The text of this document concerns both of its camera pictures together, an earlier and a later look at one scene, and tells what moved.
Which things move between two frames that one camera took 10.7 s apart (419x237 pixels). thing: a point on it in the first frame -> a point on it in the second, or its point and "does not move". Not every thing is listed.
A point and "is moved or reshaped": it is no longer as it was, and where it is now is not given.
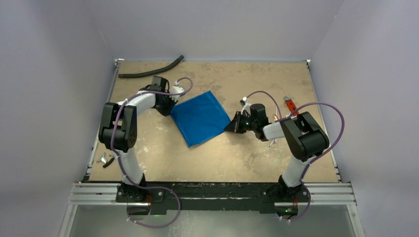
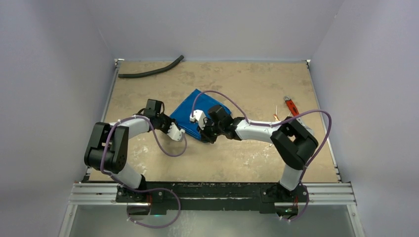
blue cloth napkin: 199,118 is moved or reshaped
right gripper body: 238,122 -> 207,131
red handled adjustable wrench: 291,104 does not move
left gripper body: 167,104 -> 164,123
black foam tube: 151,72 does not move
